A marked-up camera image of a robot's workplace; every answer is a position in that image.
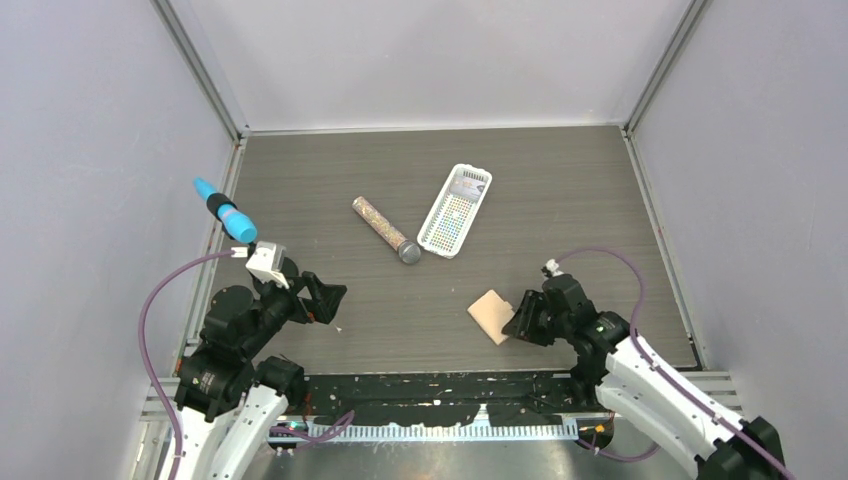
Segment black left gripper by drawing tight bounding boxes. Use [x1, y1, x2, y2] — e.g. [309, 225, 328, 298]
[242, 268, 346, 356]

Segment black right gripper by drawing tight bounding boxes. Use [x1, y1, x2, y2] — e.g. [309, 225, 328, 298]
[500, 290, 571, 349]

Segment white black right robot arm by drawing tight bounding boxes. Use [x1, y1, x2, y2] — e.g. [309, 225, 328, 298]
[502, 274, 791, 479]

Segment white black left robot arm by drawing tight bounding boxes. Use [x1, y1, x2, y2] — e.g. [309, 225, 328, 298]
[157, 271, 348, 479]

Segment card in white basket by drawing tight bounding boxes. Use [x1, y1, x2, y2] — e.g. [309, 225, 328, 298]
[450, 175, 487, 202]

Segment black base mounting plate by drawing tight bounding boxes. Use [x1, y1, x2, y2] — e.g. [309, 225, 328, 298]
[288, 371, 609, 427]

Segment blue microphone on stand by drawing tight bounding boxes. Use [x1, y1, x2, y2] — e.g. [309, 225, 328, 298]
[193, 177, 258, 244]

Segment white plastic mesh basket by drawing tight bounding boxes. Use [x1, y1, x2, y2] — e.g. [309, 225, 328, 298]
[417, 164, 493, 259]

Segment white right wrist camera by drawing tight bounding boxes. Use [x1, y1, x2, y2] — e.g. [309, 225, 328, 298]
[541, 259, 563, 278]

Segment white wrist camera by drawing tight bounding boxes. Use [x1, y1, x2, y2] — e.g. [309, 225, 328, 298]
[541, 259, 563, 278]
[246, 241, 289, 289]

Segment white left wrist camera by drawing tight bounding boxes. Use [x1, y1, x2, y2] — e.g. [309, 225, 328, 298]
[246, 241, 289, 289]

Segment glitter handle microphone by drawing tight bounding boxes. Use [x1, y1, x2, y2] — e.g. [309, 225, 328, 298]
[352, 196, 421, 265]

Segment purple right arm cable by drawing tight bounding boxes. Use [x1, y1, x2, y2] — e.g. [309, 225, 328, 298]
[555, 247, 800, 480]

